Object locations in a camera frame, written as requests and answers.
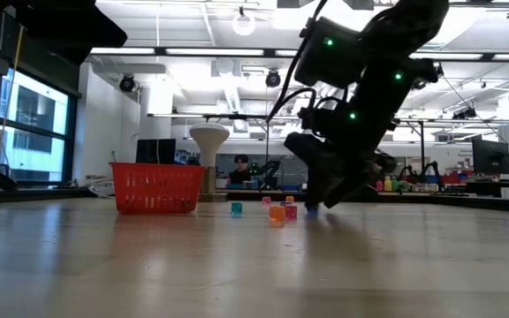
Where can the overhead light bar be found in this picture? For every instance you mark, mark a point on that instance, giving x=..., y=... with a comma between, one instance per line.
x=214, y=51

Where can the red storage bins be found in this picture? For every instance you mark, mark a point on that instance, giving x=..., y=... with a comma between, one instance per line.
x=455, y=179

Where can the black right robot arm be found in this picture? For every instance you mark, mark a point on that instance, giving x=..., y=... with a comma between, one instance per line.
x=396, y=35

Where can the white mushroom-shaped lamp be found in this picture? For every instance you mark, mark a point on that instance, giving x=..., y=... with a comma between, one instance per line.
x=209, y=137

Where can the pink translucent die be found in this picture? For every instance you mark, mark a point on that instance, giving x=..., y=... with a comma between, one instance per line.
x=266, y=200
x=292, y=212

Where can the black computer monitor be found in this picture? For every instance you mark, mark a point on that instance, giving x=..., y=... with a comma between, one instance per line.
x=155, y=151
x=489, y=156

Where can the black background rig frame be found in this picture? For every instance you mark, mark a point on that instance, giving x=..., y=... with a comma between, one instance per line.
x=422, y=146
x=237, y=117

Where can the black red background robots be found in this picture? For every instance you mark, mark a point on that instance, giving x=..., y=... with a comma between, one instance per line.
x=431, y=170

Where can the blue translucent die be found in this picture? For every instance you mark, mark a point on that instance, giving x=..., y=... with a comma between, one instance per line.
x=311, y=211

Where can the yellow plastic bottle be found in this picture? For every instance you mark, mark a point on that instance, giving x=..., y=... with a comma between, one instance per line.
x=387, y=183

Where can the black round ceiling camera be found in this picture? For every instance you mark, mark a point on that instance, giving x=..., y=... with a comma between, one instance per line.
x=273, y=78
x=127, y=83

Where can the black background robot arm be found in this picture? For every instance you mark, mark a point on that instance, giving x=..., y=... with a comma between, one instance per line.
x=272, y=170

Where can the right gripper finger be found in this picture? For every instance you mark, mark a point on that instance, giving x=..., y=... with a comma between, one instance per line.
x=347, y=181
x=314, y=176

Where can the dark framed window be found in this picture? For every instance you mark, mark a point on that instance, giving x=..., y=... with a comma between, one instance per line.
x=38, y=106

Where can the green plastic bottle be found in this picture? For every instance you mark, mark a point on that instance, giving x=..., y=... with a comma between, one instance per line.
x=394, y=184

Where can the teal translucent die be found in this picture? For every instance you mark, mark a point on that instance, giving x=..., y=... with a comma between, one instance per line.
x=236, y=209

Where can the red plastic basket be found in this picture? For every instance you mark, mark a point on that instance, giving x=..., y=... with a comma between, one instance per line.
x=157, y=190

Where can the person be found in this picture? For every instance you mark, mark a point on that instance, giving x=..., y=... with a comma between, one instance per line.
x=239, y=174

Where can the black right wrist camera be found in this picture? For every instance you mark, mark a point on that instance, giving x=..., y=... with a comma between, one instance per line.
x=314, y=119

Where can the black ceiling track camera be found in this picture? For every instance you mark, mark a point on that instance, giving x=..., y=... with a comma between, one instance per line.
x=464, y=114

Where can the black background desk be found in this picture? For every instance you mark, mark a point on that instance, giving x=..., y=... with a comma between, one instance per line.
x=493, y=187

